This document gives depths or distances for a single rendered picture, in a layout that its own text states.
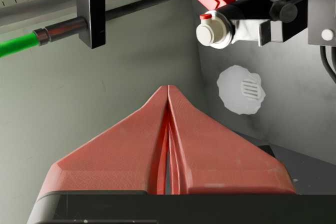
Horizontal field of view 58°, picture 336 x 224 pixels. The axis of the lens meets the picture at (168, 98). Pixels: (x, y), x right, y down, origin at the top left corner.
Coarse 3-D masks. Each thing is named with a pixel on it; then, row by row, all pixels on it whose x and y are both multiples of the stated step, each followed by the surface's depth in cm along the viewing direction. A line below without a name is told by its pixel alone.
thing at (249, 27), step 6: (234, 24) 21; (240, 24) 21; (246, 24) 20; (252, 24) 20; (240, 30) 21; (246, 30) 20; (252, 30) 20; (270, 30) 19; (234, 36) 21; (240, 36) 21; (246, 36) 21; (252, 36) 20
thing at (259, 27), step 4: (268, 20) 19; (260, 24) 18; (264, 24) 19; (268, 24) 19; (260, 28) 19; (264, 28) 19; (268, 28) 19; (260, 32) 19; (264, 32) 19; (268, 32) 19; (260, 36) 19; (264, 36) 19; (268, 36) 19; (260, 40) 19; (264, 40) 19; (268, 40) 19; (260, 44) 19
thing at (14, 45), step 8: (32, 32) 32; (40, 32) 32; (8, 40) 31; (16, 40) 31; (24, 40) 32; (32, 40) 32; (40, 40) 32; (0, 48) 30; (8, 48) 31; (16, 48) 31; (24, 48) 32; (0, 56) 30
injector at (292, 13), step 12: (240, 0) 23; (252, 0) 23; (264, 0) 24; (276, 0) 23; (288, 0) 26; (300, 0) 29; (216, 12) 21; (228, 12) 21; (240, 12) 22; (252, 12) 23; (264, 12) 23; (276, 12) 23; (288, 12) 22; (228, 24) 21; (228, 36) 21
